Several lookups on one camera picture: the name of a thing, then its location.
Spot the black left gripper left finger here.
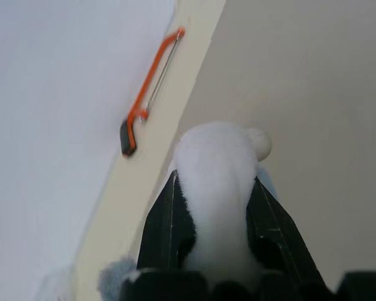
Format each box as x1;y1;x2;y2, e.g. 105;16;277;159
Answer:
136;170;197;270

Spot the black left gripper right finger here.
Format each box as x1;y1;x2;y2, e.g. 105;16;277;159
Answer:
245;176;326;287

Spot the white fluffy plush object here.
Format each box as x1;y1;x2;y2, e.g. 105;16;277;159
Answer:
170;121;264;273

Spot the grey fluffy cloth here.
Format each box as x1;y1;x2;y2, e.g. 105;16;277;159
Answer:
98;256;139;301

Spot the white round ball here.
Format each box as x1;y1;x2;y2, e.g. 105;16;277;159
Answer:
246;127;273;162

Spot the orange hacksaw with black handle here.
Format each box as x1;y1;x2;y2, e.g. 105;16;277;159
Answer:
120;26;185;158

